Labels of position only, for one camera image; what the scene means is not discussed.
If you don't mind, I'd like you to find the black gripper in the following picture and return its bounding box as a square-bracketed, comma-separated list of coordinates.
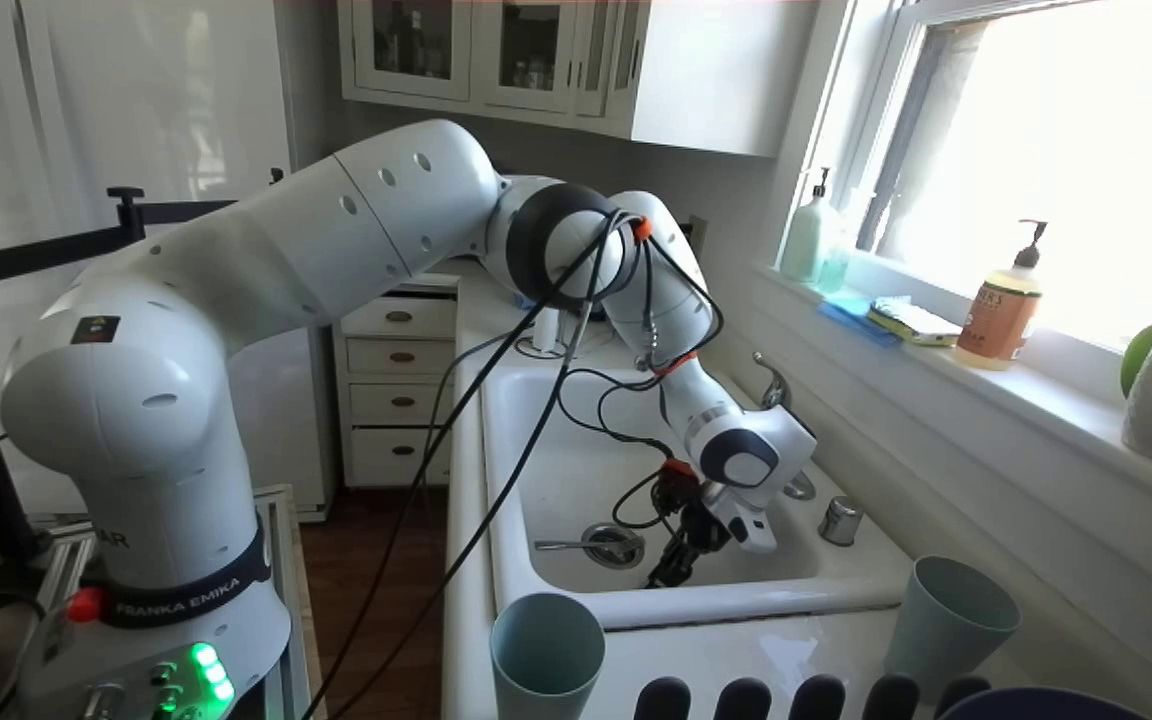
[644, 458, 735, 592]

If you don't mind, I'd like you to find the metal sink drain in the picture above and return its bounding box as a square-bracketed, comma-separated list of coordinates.
[579, 519, 648, 570]

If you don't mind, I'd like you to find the white farmhouse sink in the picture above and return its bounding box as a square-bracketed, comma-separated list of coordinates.
[434, 297, 920, 720]

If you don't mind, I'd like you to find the chrome sink hole cap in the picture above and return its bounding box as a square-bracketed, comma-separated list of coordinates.
[812, 490, 868, 551]

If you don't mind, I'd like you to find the chrome sink faucet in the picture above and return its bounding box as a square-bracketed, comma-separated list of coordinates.
[746, 347, 824, 502]

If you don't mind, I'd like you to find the pale blue plastic cup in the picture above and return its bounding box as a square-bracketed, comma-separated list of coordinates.
[487, 589, 608, 720]

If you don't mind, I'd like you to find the grey plastic cup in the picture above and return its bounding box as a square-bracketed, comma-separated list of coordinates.
[885, 551, 1023, 696]

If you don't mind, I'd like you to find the black dish rack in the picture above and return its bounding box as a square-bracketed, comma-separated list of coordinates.
[626, 670, 1007, 720]

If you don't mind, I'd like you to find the blue sponge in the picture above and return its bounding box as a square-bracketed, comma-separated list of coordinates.
[814, 282, 905, 353]

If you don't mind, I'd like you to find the white drawer cabinet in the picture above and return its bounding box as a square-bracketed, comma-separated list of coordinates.
[331, 272, 467, 496]

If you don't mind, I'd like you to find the yellow green sponge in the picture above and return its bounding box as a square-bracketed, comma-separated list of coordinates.
[868, 292, 962, 353]

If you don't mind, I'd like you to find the blue bowl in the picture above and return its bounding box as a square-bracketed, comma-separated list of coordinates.
[934, 682, 1146, 720]

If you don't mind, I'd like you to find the amber soap pump bottle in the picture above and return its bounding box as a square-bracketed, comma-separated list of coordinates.
[950, 216, 1050, 373]

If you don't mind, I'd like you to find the metal robot cart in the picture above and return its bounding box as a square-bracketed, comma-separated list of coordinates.
[0, 479, 329, 720]

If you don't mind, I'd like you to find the white upper cabinet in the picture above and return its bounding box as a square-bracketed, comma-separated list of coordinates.
[331, 0, 812, 160]

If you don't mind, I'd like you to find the white curtain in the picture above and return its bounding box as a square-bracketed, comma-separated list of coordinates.
[0, 0, 293, 255]

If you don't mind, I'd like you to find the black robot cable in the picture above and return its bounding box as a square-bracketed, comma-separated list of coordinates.
[299, 212, 727, 720]

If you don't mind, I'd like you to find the thin grey power cord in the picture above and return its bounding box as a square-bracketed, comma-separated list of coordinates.
[420, 333, 511, 471]

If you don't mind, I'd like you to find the white window frame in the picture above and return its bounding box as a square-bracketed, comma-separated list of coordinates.
[770, 0, 1152, 362]

